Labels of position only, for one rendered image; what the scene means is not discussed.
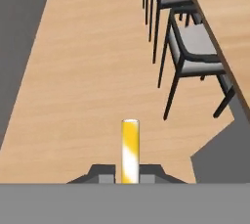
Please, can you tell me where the wooden dining counter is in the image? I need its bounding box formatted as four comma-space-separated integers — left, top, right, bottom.
181, 0, 250, 122

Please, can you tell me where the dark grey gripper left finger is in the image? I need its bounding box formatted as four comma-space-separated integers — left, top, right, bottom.
66, 163, 117, 185

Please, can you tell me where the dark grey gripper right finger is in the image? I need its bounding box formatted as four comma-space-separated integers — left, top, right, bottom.
139, 163, 189, 185

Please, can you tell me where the yellow and white striped straw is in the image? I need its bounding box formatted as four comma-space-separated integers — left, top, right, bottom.
121, 118, 141, 185

